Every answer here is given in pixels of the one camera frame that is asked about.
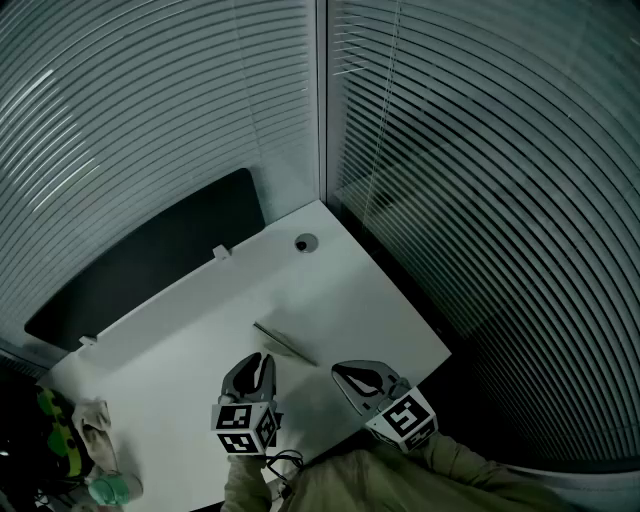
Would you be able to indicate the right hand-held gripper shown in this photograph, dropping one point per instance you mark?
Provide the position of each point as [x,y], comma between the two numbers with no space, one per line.
[405,417]

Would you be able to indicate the dark window blinds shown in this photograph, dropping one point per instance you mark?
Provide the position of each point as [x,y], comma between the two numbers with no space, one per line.
[500,200]

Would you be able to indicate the person's right forearm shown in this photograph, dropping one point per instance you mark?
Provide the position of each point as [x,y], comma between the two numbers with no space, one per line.
[465,470]

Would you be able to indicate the teal plastic bottle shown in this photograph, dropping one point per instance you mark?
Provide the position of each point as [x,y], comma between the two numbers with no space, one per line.
[110,490]

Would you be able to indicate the grey window frame post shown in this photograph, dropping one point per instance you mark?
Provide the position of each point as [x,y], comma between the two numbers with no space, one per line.
[323,100]

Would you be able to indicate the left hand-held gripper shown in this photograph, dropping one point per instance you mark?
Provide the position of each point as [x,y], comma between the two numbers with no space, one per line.
[240,417]

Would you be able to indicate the green black patterned bag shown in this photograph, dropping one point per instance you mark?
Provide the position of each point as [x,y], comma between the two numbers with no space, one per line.
[62,435]

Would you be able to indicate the black desk partition panel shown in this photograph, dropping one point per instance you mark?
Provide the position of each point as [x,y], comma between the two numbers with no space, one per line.
[150,260]

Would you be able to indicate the wide window blinds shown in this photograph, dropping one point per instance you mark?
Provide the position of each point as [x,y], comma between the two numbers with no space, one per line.
[125,110]

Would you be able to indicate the person's olive jacket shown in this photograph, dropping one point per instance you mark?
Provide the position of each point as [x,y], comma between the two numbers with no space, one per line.
[375,485]

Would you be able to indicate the person's left forearm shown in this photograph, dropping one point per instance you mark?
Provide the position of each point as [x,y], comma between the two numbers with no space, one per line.
[250,482]

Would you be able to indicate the white partition bracket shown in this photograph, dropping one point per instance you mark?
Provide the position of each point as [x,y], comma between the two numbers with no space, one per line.
[221,252]
[87,341]

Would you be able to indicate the beige crumpled cloth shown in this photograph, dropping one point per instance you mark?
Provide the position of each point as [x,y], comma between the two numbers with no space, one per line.
[97,435]

